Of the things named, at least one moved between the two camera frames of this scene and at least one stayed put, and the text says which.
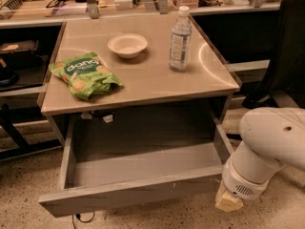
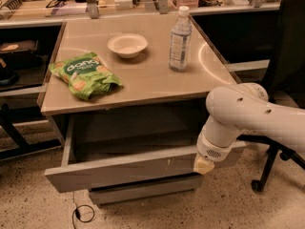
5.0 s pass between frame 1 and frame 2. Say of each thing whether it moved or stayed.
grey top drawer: moved
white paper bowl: stayed
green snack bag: stayed
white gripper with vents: moved
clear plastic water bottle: stayed
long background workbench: stayed
